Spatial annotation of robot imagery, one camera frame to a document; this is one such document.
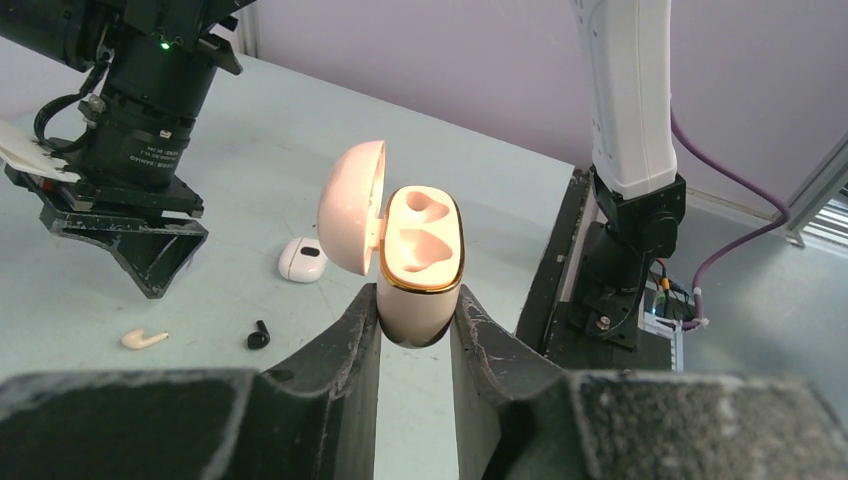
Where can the pink earbud charging case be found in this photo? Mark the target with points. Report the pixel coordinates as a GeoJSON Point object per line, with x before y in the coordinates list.
{"type": "Point", "coordinates": [415, 235]}

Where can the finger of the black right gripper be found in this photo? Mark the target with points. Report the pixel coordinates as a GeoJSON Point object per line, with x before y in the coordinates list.
{"type": "Point", "coordinates": [151, 251]}

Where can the pink earbud near pink case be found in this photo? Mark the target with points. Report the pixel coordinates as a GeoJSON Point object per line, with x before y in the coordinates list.
{"type": "Point", "coordinates": [137, 339]}

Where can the white earbud charging case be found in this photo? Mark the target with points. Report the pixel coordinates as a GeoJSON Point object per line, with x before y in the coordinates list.
{"type": "Point", "coordinates": [302, 260]}

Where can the black earbud upper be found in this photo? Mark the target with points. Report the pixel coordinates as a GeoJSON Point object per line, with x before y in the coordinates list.
{"type": "Point", "coordinates": [259, 338]}

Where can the aluminium extrusion right base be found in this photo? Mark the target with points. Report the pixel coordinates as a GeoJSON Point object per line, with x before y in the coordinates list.
{"type": "Point", "coordinates": [816, 191]}

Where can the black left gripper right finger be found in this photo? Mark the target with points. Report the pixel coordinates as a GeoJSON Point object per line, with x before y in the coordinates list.
{"type": "Point", "coordinates": [520, 416]}

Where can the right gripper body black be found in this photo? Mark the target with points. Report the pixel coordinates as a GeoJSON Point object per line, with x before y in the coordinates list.
{"type": "Point", "coordinates": [141, 105]}

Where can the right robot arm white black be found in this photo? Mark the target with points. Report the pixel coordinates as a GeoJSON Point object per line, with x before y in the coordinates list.
{"type": "Point", "coordinates": [625, 47]}

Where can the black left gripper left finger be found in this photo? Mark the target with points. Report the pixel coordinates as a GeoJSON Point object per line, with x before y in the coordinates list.
{"type": "Point", "coordinates": [311, 416]}

